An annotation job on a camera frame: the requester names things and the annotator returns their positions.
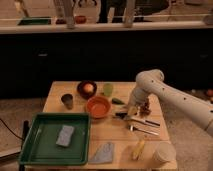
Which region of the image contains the dark metal cup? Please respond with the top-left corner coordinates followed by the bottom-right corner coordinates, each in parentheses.
top-left (61, 94), bottom-right (73, 109)

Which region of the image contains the green plastic tray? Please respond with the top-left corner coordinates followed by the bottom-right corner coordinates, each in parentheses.
top-left (19, 113), bottom-right (90, 166)

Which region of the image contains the grey blue eraser block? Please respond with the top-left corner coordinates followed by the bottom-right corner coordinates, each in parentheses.
top-left (56, 125), bottom-right (75, 147)

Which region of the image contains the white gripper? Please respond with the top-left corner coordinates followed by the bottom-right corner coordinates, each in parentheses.
top-left (127, 86), bottom-right (148, 115)

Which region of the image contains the green plastic cup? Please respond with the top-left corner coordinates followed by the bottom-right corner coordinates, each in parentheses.
top-left (103, 83), bottom-right (114, 97)

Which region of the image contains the orange clay bowl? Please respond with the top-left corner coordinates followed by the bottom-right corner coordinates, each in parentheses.
top-left (85, 96), bottom-right (111, 119)

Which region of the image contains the orange round fruit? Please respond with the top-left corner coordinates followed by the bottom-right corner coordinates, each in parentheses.
top-left (83, 83), bottom-right (94, 93)

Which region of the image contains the red bowl on shelf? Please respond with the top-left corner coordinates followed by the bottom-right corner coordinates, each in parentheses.
top-left (75, 15), bottom-right (87, 24)

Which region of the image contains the wooden table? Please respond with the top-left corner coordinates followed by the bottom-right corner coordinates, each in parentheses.
top-left (28, 81), bottom-right (177, 171)

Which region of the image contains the green vegetable toy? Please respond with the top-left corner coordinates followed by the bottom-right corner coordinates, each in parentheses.
top-left (111, 98), bottom-right (125, 105)

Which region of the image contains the black handled knife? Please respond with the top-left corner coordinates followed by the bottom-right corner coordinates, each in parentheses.
top-left (114, 113), bottom-right (160, 127)

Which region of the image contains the silver fork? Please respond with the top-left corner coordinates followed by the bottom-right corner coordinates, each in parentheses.
top-left (128, 125), bottom-right (159, 136)

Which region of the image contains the small brown object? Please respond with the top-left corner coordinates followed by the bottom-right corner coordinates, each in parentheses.
top-left (140, 99), bottom-right (151, 115)

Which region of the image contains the dark brown bowl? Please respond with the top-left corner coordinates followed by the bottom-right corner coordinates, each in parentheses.
top-left (77, 80), bottom-right (97, 99)

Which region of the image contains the grey folded cloth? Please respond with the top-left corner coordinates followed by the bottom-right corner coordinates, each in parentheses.
top-left (88, 142), bottom-right (114, 164)

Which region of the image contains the white paper cup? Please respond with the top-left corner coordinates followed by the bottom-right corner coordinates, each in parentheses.
top-left (153, 142), bottom-right (176, 164)

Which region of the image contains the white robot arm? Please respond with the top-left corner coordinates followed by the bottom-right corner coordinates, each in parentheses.
top-left (128, 69), bottom-right (213, 137)

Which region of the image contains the green tray on shelf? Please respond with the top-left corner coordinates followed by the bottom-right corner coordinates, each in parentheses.
top-left (18, 18), bottom-right (51, 26)

